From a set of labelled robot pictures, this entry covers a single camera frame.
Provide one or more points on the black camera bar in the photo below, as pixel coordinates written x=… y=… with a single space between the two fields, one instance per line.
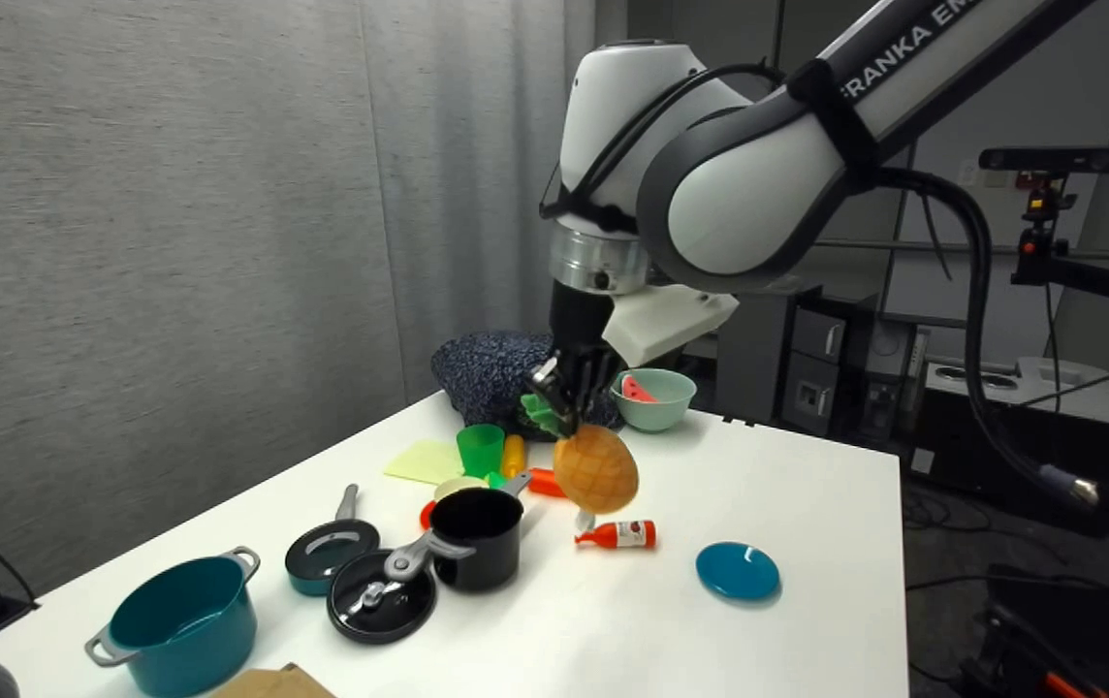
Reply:
x=1063 y=159

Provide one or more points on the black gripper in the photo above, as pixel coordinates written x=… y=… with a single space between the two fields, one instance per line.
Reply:
x=577 y=323

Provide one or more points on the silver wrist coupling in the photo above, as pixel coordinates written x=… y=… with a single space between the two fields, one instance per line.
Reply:
x=585 y=258

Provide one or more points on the brown cardboard piece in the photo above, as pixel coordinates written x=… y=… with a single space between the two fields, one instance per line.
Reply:
x=275 y=682

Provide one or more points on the green plastic cup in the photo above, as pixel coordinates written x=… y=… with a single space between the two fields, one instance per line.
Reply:
x=480 y=451

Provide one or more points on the black case with grey top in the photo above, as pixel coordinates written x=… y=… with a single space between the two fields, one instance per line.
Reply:
x=1072 y=439

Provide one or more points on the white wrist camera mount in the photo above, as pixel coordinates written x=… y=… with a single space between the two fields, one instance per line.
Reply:
x=663 y=320

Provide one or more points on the red toy piece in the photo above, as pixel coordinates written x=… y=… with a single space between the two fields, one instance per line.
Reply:
x=427 y=512

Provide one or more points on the red ketchup bottle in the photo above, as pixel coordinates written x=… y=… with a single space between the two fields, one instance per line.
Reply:
x=633 y=533

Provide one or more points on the light teal bowl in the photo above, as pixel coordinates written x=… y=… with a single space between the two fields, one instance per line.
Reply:
x=663 y=413

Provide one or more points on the small red toy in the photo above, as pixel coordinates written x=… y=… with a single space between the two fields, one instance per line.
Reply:
x=633 y=390

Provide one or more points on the teal round plate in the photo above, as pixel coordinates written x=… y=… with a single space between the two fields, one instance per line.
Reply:
x=739 y=570

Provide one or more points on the black frying pan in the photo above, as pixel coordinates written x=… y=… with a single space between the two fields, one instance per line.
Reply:
x=382 y=621

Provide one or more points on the yellow toy food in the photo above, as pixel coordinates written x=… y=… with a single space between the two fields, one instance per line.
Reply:
x=513 y=456

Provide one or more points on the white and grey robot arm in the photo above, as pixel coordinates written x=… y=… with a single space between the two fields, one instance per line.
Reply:
x=735 y=196

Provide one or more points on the black camera stand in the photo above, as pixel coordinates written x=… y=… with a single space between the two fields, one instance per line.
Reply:
x=1044 y=226

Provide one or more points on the grey curtain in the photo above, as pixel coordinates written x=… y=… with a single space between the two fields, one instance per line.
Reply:
x=477 y=157

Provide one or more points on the black base platform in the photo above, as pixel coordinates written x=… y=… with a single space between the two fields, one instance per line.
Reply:
x=1098 y=634

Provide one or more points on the black computer tower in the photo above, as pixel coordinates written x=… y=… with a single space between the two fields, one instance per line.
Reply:
x=819 y=360

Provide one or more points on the yellow-green napkin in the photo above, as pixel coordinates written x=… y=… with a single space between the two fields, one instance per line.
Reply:
x=422 y=464

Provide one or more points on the orange toy pineapple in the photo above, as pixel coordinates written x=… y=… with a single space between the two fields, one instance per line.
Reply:
x=596 y=469

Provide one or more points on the dark blue speckled cloth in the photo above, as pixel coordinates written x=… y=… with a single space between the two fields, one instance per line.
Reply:
x=491 y=372

